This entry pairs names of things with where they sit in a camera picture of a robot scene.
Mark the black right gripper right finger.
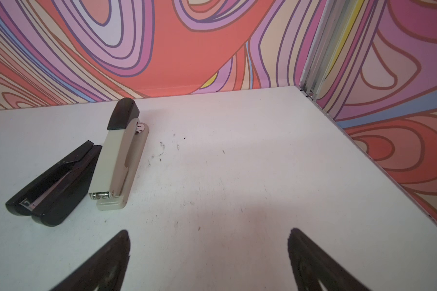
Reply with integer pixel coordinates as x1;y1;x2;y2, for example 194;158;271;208
287;228;368;291

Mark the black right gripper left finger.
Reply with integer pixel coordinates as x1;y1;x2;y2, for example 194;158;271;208
53;230;131;291

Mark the beige and black stapler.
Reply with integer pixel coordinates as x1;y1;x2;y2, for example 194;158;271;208
88;98;149;211

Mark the aluminium frame corner post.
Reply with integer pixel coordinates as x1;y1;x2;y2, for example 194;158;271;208
299;0;354;101

